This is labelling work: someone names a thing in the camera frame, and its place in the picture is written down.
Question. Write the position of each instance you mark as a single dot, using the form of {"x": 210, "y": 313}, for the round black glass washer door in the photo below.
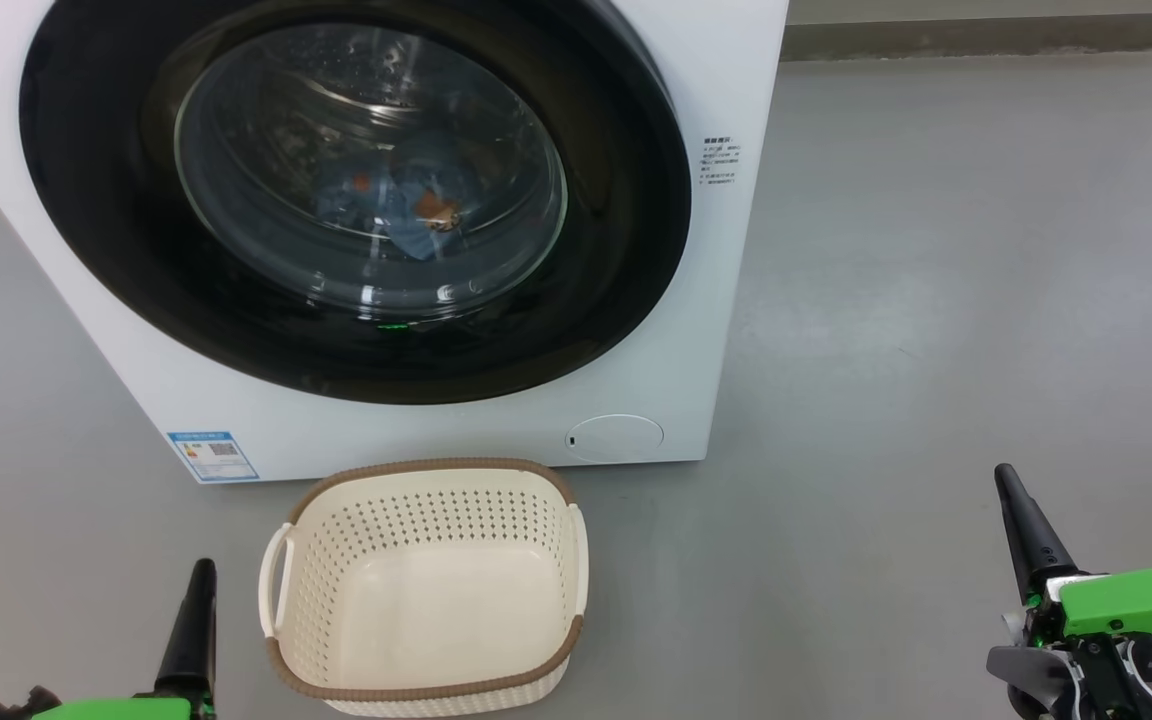
{"x": 96, "y": 200}

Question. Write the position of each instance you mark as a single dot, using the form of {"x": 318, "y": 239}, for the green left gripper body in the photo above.
{"x": 106, "y": 712}

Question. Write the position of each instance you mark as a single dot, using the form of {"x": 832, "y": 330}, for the small printed text label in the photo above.
{"x": 720, "y": 160}

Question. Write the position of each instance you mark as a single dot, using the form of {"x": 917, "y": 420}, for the cream perforated laundry basket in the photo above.
{"x": 436, "y": 610}

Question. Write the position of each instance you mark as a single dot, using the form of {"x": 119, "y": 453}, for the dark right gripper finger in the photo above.
{"x": 1031, "y": 545}

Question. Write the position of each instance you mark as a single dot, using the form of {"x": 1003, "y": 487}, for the stainless steel washing machine drum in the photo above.
{"x": 266, "y": 110}

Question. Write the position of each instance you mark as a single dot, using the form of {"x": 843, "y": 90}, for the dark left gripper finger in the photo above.
{"x": 191, "y": 640}

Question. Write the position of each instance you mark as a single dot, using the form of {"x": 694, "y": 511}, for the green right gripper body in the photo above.
{"x": 1136, "y": 605}

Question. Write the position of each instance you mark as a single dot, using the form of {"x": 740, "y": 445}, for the blue energy label sticker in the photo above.
{"x": 213, "y": 456}

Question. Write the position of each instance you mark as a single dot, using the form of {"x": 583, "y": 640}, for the white front-load washing machine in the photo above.
{"x": 716, "y": 300}

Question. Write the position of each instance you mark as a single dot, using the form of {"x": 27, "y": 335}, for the round white filter cover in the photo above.
{"x": 614, "y": 438}

